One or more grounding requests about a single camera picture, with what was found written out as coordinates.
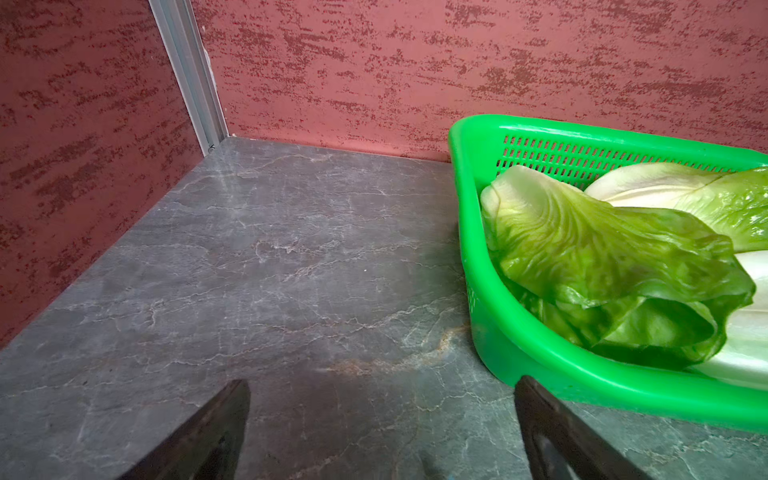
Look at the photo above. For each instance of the green plastic perforated basket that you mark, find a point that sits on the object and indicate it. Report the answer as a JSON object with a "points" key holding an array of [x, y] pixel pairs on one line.
{"points": [[508, 339]]}

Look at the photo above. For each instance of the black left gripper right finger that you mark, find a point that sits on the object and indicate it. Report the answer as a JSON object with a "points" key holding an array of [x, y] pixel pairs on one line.
{"points": [[559, 445]]}

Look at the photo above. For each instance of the chinese cabbage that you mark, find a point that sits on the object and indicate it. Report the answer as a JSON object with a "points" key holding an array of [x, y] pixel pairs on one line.
{"points": [[742, 361], [646, 286], [733, 204]]}

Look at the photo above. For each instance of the aluminium left corner post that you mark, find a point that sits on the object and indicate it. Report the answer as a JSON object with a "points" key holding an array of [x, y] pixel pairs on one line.
{"points": [[191, 65]]}

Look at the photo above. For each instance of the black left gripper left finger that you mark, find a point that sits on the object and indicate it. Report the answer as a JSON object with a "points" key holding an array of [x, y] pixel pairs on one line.
{"points": [[206, 446]]}

